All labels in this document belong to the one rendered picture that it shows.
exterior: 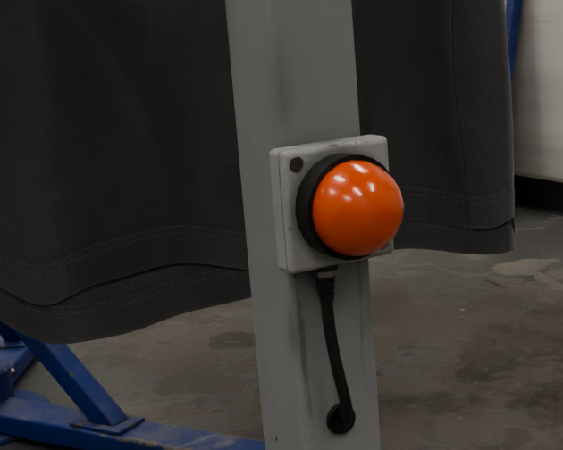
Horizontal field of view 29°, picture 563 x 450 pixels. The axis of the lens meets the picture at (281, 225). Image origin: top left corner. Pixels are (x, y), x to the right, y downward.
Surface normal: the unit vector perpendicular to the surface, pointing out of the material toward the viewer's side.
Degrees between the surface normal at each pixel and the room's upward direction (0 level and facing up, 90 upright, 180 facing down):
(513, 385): 0
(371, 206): 80
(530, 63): 90
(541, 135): 90
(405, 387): 0
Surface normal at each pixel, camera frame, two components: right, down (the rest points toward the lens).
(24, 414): -0.08, -0.98
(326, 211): -0.61, 0.05
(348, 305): 0.47, 0.14
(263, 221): -0.88, 0.16
